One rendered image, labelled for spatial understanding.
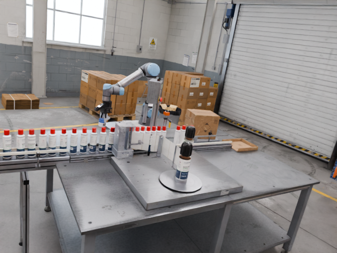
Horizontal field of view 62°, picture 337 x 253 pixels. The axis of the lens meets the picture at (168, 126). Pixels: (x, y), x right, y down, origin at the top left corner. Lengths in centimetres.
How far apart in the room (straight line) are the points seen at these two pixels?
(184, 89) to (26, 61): 378
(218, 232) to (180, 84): 464
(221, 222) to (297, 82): 474
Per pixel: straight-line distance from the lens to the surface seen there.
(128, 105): 618
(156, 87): 235
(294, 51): 658
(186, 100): 628
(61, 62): 778
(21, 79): 758
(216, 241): 227
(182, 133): 261
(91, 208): 173
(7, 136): 215
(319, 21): 649
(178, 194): 186
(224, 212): 212
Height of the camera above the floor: 181
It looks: 17 degrees down
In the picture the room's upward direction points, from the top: 9 degrees clockwise
